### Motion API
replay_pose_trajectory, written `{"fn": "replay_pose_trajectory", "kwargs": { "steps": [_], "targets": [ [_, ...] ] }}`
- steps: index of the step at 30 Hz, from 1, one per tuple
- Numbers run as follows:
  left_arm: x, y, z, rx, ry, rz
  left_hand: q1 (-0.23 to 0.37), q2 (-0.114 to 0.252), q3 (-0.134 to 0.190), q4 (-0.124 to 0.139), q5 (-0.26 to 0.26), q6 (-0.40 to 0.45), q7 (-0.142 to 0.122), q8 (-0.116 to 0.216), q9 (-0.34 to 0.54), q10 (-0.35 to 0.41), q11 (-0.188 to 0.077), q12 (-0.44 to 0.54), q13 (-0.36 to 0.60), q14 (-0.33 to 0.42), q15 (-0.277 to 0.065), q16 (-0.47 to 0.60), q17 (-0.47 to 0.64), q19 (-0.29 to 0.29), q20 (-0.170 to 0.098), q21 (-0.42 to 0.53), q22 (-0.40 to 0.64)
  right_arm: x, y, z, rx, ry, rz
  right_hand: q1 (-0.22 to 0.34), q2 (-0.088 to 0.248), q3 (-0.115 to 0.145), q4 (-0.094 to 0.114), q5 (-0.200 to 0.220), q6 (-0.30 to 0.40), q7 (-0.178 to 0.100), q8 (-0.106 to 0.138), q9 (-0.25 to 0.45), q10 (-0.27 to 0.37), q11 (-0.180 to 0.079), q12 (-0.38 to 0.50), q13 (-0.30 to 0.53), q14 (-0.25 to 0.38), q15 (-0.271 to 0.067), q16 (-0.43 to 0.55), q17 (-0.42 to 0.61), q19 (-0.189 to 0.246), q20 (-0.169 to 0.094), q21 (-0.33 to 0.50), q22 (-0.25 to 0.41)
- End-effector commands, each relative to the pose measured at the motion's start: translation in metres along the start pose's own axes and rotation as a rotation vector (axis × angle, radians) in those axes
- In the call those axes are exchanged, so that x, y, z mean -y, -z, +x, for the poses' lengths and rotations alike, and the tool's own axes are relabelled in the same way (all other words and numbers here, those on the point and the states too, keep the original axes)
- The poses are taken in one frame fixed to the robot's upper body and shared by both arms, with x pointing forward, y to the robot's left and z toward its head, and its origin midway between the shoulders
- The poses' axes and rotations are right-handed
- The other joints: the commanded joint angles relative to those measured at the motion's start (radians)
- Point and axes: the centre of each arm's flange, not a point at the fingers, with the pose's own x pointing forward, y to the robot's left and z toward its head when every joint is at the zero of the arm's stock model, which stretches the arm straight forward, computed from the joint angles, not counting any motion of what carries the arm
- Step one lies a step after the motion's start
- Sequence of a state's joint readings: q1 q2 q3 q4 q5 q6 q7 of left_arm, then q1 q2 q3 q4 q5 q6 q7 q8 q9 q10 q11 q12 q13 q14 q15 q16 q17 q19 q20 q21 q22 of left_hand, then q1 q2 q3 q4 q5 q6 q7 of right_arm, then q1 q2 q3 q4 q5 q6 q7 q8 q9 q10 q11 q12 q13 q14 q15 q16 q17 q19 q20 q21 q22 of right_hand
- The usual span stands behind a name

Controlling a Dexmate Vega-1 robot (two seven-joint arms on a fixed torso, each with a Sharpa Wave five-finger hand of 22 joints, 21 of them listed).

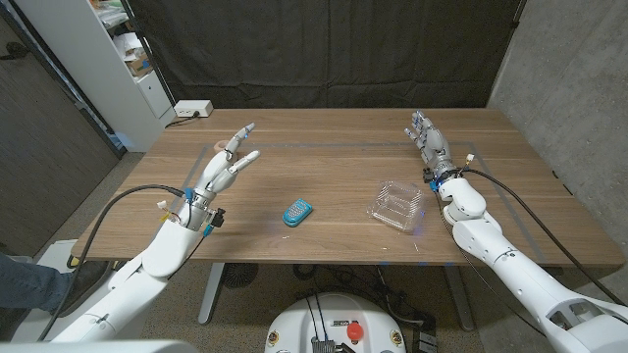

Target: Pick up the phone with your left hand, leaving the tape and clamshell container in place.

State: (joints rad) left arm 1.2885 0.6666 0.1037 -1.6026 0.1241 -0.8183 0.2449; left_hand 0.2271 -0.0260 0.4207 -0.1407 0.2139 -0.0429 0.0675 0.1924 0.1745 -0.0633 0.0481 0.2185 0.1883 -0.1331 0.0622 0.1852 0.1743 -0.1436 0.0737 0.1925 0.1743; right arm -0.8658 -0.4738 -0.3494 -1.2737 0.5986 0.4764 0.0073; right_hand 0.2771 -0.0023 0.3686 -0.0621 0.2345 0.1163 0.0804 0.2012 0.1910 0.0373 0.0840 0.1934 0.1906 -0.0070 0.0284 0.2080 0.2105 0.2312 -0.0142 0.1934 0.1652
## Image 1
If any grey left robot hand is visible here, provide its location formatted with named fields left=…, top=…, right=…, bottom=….
left=176, top=122, right=262, bottom=232

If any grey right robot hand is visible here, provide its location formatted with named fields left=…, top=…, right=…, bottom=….
left=403, top=110, right=460, bottom=192

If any teal toy phone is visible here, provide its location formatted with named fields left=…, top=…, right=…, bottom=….
left=282, top=198, right=314, bottom=228

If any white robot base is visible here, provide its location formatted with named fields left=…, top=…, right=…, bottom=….
left=264, top=292, right=407, bottom=353

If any clear plastic clamshell container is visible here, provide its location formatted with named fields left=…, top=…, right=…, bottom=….
left=366, top=179, right=427, bottom=233

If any cardboard box with blue tape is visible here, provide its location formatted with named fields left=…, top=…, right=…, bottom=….
left=125, top=51, right=153, bottom=77

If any white power strip box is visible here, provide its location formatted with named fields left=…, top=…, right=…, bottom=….
left=174, top=99, right=215, bottom=119

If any black round fan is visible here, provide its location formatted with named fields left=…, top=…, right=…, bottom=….
left=221, top=263, right=259, bottom=289

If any grey table leg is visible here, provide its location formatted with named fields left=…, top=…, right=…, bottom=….
left=197, top=263, right=226, bottom=326
left=444, top=264, right=476, bottom=332

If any black curtain backdrop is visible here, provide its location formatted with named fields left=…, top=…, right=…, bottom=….
left=126, top=0, right=522, bottom=110

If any black shoe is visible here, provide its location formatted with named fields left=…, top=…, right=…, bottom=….
left=51, top=260, right=110, bottom=315

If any white shelf cabinet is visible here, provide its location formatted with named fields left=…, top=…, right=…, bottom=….
left=14, top=0, right=177, bottom=153

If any black box on floor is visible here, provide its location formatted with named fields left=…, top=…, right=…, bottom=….
left=410, top=313, right=439, bottom=353

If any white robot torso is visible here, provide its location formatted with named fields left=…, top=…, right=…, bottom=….
left=0, top=340, right=197, bottom=353

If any person's leg in jeans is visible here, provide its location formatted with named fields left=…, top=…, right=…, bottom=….
left=0, top=252, right=75, bottom=313

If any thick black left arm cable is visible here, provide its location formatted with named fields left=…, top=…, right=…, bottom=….
left=36, top=183, right=190, bottom=343

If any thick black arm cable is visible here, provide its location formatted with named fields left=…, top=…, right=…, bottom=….
left=36, top=183, right=190, bottom=343
left=460, top=168, right=625, bottom=306

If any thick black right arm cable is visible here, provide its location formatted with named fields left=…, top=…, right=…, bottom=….
left=460, top=168, right=625, bottom=306

